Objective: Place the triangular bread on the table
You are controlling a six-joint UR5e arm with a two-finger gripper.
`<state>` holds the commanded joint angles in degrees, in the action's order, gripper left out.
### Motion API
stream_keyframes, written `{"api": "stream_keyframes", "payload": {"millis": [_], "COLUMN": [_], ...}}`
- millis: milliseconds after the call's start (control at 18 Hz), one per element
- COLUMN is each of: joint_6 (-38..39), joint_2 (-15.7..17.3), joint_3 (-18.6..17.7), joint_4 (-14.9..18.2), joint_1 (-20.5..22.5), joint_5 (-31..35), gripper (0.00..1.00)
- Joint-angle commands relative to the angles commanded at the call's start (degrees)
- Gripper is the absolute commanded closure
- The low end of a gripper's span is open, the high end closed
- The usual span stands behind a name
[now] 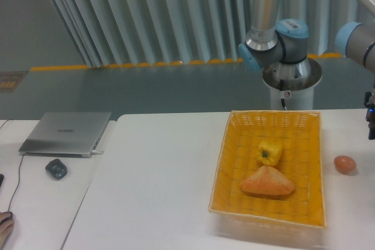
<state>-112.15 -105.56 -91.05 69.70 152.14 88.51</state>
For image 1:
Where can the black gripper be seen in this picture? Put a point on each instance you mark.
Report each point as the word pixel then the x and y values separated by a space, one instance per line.
pixel 369 105

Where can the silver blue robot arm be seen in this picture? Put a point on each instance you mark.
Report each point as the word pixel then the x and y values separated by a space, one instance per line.
pixel 280 48

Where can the triangular toasted bread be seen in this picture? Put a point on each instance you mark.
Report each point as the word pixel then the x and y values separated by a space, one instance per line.
pixel 268 181

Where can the person's hand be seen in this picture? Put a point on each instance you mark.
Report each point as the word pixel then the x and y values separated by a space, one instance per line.
pixel 5 229

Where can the brown egg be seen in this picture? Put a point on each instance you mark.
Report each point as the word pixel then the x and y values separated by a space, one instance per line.
pixel 344 164

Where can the yellow bell pepper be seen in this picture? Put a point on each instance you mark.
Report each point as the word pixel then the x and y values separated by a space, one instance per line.
pixel 270 151

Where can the yellow woven basket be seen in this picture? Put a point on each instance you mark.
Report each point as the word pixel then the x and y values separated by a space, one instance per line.
pixel 301 162

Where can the white pleated curtain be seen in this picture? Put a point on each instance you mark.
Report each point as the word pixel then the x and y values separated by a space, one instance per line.
pixel 147 32

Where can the silver closed laptop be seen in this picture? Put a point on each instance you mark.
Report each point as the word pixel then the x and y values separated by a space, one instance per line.
pixel 70 134

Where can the dark grey small dish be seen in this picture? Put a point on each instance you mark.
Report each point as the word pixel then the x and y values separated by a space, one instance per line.
pixel 57 169

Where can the black computer mouse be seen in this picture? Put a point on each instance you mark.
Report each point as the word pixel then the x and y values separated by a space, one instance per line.
pixel 10 215

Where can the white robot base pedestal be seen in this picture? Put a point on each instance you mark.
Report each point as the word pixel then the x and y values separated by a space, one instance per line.
pixel 291 100

